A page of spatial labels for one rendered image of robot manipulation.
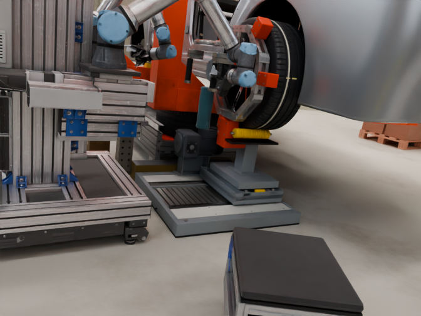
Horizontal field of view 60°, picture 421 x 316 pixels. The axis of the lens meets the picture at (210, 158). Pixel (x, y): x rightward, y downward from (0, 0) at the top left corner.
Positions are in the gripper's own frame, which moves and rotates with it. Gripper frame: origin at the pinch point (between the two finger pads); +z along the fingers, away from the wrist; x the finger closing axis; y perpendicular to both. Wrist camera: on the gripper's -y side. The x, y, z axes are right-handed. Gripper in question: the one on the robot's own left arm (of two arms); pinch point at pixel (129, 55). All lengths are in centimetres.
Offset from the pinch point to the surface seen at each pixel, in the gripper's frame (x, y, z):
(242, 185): 69, 47, -72
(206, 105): 32, 15, -50
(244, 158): 68, 26, -68
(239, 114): 33, 23, -74
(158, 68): 15.5, -5.7, -11.8
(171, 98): 36.7, -0.6, -14.9
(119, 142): 49, 30, 21
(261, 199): 84, 45, -80
